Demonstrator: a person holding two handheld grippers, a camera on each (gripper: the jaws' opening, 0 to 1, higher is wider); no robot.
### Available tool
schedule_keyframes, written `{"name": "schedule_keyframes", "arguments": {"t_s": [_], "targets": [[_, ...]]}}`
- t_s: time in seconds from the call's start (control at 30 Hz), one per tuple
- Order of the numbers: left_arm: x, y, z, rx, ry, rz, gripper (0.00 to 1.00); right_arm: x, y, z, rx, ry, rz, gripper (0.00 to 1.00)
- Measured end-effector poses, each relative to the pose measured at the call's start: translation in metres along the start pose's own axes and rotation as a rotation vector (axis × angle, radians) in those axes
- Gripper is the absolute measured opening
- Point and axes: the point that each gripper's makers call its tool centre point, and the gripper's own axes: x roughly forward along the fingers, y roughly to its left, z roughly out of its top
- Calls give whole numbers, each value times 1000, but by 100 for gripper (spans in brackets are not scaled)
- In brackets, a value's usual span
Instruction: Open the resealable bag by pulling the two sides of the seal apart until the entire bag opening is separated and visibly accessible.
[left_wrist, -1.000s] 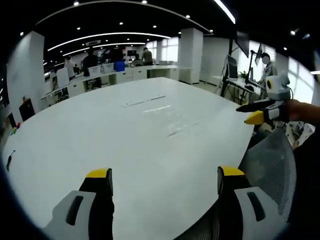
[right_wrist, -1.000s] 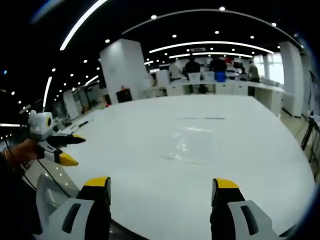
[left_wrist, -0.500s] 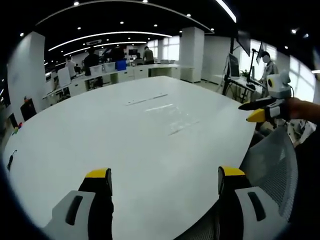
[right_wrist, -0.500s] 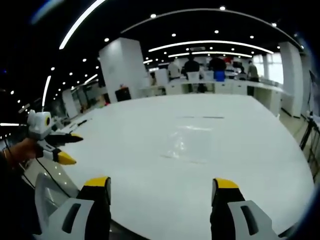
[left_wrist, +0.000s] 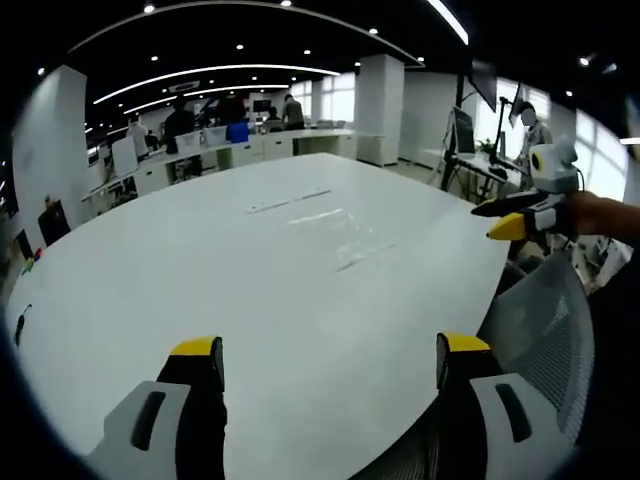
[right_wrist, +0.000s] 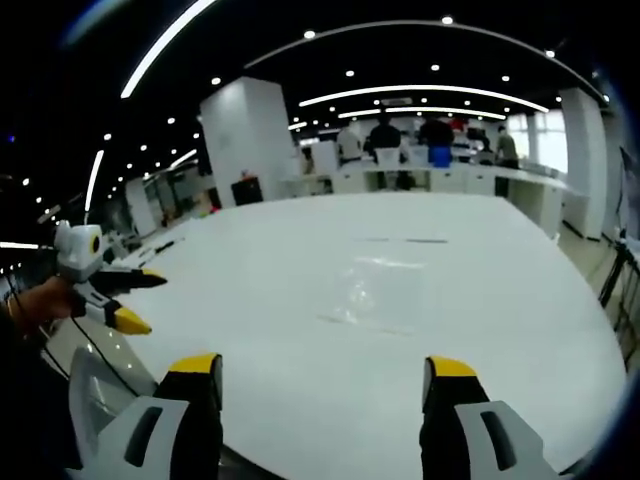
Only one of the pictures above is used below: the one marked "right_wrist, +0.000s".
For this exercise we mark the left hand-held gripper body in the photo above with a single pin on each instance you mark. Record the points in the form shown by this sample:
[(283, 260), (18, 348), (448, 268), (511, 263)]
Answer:
[(75, 250)]

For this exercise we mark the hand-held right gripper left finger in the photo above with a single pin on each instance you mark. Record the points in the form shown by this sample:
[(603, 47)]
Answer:
[(150, 440)]

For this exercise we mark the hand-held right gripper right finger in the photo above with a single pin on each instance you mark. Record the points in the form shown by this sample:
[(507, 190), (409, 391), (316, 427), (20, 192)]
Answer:
[(495, 440)]

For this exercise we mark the clear resealable plastic bag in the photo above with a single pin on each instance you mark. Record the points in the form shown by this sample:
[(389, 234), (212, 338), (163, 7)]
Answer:
[(380, 285)]

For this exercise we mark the person's left hand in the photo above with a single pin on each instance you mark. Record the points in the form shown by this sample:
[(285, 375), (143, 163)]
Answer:
[(52, 300)]

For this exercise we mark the black pen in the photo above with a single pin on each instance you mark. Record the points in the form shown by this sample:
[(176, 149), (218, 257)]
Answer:
[(162, 246)]

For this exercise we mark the long ceiling light strip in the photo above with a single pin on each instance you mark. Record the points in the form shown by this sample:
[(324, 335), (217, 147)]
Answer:
[(425, 90), (160, 47), (93, 180)]

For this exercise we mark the white plastic chair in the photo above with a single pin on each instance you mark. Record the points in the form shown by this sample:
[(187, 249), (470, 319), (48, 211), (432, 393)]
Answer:
[(87, 400)]

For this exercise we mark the black cabinet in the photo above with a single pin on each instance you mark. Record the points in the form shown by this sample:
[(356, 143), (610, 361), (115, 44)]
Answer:
[(247, 191)]

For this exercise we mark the white square pillar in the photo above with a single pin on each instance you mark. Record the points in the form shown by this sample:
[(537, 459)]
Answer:
[(245, 140), (582, 160)]

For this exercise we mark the black tripod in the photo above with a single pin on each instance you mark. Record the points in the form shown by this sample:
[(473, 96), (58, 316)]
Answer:
[(617, 280)]

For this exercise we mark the long white counter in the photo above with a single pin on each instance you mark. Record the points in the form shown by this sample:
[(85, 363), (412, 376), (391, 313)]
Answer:
[(450, 180)]

